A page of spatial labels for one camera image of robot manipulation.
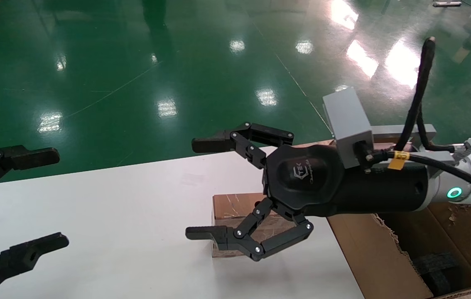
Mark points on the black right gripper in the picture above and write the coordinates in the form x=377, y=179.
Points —
x=302, y=178

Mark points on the grey floor bar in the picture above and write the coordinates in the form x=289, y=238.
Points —
x=447, y=3

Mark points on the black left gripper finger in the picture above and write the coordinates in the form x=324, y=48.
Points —
x=23, y=254
x=32, y=157

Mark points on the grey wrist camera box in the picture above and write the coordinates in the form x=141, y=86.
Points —
x=347, y=120

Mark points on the big open cardboard box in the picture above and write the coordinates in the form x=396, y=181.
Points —
x=368, y=257

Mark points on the brown wooden board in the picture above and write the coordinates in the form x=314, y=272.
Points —
x=314, y=144

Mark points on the black foam block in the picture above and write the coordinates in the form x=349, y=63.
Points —
x=437, y=274

